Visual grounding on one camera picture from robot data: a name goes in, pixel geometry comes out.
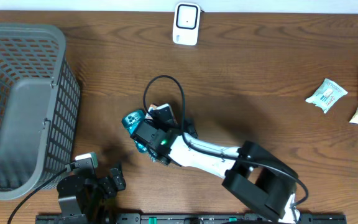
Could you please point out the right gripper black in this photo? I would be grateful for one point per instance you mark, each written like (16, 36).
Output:
(188, 127)

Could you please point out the pale green snack packet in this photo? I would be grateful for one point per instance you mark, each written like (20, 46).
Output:
(327, 95)

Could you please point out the blue Listerine mouthwash bottle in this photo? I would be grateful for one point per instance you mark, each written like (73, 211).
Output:
(130, 122)

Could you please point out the grey plastic mesh basket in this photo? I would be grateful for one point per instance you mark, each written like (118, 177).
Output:
(39, 104)

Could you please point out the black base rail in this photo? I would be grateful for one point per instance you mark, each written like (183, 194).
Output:
(135, 218)

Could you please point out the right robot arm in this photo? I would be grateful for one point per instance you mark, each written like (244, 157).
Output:
(253, 175)

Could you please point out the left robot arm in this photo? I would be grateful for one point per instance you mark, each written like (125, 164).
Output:
(82, 196)

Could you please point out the white barcode scanner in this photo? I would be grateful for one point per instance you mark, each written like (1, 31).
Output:
(186, 23)

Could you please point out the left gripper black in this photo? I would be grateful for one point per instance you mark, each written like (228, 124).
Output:
(110, 187)

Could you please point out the small orange tissue pack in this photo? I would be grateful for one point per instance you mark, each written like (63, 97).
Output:
(151, 108)

